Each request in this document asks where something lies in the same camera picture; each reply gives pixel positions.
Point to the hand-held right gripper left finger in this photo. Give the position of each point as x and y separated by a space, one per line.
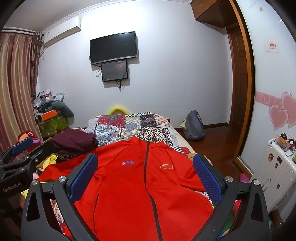
83 178

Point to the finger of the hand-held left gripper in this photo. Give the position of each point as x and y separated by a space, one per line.
41 151
22 144

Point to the pile of small trinkets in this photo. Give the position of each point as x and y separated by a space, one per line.
285 141

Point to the wooden wall cabinet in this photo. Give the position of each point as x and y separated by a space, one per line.
212 11

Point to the red plush toy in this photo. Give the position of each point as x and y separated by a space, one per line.
24 134

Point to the patchwork printed blanket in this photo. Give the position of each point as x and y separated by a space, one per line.
150 129

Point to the small black wall monitor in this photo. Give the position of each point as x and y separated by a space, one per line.
114 70

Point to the black wall television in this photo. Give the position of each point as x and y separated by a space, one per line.
113 47

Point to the yellow paper bag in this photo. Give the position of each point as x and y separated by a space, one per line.
183 126

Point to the wooden door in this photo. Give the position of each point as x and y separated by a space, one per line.
238 81

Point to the green patterned box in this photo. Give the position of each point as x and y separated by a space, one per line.
54 126

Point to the white suitcase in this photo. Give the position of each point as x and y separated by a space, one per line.
275 176

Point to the maroon folded cloth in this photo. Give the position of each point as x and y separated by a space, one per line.
74 140

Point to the dark patterned folded cloth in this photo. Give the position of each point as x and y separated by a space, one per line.
64 156

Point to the cream bed sheet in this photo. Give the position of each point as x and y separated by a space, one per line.
182 140

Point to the orange box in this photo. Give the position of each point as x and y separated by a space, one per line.
47 115

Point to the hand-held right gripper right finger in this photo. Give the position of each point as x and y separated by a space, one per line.
208 179

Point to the yellow cloth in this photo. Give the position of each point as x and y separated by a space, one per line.
49 161

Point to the white air conditioner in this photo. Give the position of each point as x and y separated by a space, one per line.
62 31

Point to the pile of mixed clutter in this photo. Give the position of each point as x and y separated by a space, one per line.
44 99

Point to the striped brown curtain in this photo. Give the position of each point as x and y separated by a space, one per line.
13 88

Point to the pink shoe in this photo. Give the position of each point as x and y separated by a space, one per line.
244 178

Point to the red zip jacket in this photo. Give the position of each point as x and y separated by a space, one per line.
129 185

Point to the grey backpack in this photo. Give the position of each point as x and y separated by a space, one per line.
194 126

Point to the dark grey cushion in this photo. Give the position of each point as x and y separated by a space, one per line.
64 109

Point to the pink heart wall sticker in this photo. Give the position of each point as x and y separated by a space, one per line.
281 114

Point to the wall switch with sticker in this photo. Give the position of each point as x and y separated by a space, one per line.
271 46

